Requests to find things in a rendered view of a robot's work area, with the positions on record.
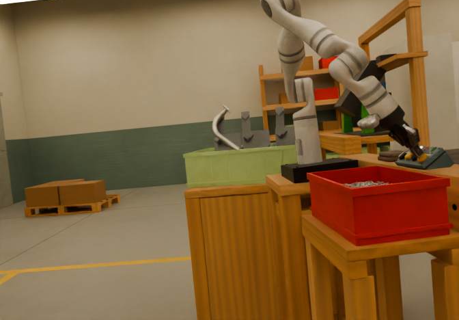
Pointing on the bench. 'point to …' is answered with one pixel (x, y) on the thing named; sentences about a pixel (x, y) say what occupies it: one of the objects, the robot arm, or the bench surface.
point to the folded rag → (389, 156)
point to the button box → (438, 161)
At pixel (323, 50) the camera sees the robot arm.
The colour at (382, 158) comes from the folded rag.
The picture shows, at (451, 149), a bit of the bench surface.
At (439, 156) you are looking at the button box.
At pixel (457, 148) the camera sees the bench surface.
